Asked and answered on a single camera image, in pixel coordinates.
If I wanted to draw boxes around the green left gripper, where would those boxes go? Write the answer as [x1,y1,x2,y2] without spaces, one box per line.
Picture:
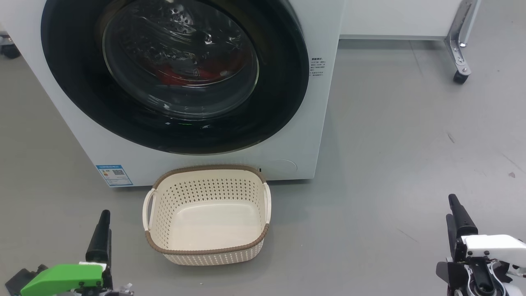
[5,210,134,296]

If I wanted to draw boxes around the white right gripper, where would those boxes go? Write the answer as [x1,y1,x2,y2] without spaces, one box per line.
[436,194,526,296]

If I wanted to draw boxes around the black round glass washer door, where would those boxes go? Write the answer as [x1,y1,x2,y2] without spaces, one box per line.
[40,0,309,155]

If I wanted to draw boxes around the red and white garment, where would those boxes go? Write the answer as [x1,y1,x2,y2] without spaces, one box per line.
[155,61,248,88]

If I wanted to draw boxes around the cream perforated laundry basket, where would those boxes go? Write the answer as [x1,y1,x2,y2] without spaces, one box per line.
[142,164,272,266]

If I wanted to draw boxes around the white front-load washing machine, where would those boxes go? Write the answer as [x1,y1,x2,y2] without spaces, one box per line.
[0,0,346,188]

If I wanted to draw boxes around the blue energy label sticker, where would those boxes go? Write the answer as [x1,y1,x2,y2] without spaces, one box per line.
[96,164,133,187]

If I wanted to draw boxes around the black text notice sticker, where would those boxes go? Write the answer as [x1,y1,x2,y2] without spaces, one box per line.
[310,58,326,78]

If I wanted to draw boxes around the white partition panel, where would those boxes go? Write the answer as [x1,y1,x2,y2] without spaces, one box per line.
[339,0,465,40]

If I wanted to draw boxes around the metal partition foot bracket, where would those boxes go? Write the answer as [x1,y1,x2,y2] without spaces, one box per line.
[444,0,481,76]

